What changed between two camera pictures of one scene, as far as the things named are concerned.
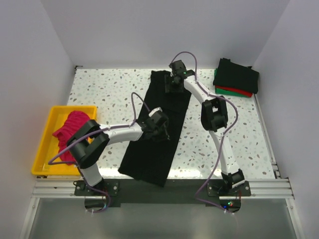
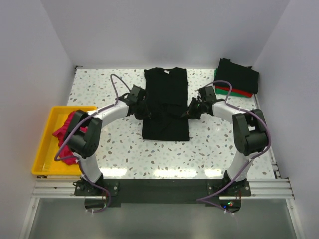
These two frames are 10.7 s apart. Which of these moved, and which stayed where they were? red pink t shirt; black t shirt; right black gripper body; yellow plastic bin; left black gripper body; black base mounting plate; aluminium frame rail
Moved: black t shirt; left black gripper body; right black gripper body
Stayed: black base mounting plate; aluminium frame rail; yellow plastic bin; red pink t shirt
